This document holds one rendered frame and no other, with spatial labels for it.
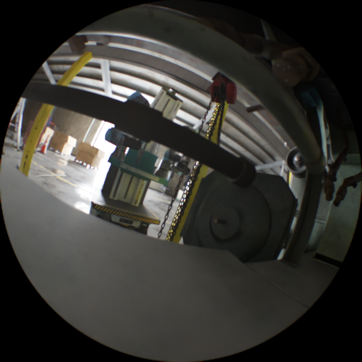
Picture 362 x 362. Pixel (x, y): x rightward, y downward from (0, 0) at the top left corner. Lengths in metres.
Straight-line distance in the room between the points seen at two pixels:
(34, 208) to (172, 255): 0.17
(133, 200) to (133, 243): 1.33
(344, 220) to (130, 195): 1.69
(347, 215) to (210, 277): 0.60
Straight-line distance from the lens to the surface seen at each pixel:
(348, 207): 0.68
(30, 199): 0.19
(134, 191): 1.49
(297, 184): 1.42
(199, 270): 0.16
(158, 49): 1.77
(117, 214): 1.15
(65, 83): 1.66
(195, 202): 0.64
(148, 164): 1.41
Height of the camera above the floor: 0.67
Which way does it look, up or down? 4 degrees up
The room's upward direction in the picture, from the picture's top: 21 degrees clockwise
